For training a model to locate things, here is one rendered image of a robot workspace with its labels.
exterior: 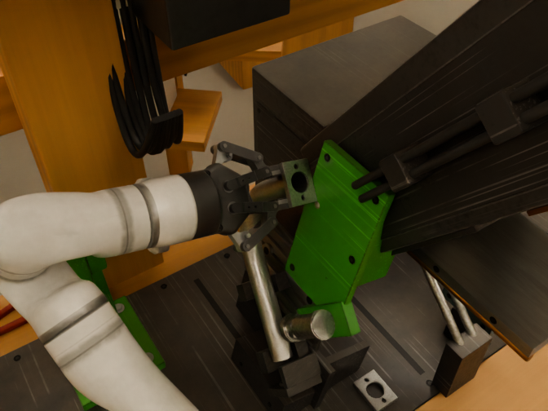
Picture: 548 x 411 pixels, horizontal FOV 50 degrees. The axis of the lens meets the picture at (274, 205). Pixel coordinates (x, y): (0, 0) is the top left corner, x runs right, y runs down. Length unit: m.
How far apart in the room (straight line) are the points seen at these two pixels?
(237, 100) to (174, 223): 2.43
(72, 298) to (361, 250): 0.32
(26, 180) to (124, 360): 2.23
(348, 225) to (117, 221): 0.27
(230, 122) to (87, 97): 2.08
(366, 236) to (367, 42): 0.39
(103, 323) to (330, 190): 0.30
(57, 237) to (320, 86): 0.45
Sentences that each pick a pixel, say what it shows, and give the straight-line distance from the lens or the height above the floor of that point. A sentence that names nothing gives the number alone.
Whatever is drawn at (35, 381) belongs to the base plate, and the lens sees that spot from 0.99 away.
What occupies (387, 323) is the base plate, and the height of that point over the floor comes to 0.90.
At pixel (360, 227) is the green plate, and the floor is 1.22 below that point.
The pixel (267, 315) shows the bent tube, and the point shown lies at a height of 1.03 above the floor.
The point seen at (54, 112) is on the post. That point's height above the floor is 1.25.
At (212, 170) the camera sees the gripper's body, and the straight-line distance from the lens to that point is 0.67.
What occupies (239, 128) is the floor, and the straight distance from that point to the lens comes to 2.84.
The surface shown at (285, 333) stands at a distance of 0.79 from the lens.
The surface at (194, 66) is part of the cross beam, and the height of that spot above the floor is 1.19.
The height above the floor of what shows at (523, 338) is 1.13.
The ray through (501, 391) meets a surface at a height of 0.90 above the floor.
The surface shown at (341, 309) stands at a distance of 0.74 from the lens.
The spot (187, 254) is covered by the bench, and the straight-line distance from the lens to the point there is 1.10.
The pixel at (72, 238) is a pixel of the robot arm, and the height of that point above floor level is 1.30.
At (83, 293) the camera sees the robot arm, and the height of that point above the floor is 1.27.
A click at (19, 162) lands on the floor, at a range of 2.87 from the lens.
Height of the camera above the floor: 1.71
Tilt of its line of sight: 44 degrees down
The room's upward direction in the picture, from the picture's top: straight up
